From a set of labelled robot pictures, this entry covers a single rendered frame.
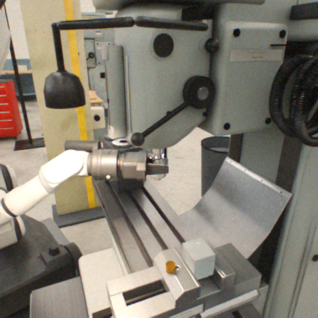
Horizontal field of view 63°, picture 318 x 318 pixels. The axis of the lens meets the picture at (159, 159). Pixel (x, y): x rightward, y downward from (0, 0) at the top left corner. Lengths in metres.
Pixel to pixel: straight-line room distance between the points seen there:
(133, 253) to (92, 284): 0.17
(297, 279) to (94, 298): 0.68
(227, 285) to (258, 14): 0.60
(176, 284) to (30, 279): 0.92
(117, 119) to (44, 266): 0.97
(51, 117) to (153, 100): 1.88
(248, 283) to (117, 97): 0.53
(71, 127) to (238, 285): 2.03
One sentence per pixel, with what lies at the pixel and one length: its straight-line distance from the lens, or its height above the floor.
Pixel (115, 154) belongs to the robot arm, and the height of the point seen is 1.28.
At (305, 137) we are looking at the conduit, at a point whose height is 1.38.
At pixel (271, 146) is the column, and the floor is 1.26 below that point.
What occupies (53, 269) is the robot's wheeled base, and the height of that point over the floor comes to 0.58.
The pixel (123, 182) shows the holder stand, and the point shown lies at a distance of 1.10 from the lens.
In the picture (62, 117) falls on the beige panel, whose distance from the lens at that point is 2.41.
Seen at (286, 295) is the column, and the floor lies 0.74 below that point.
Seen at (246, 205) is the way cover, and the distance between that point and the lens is 0.96.
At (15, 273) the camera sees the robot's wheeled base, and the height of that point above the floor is 0.59.
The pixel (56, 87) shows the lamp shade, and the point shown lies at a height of 1.48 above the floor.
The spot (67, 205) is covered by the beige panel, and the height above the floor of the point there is 0.12.
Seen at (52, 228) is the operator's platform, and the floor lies 0.40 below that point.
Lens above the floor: 1.55
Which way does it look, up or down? 23 degrees down
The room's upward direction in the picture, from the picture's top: straight up
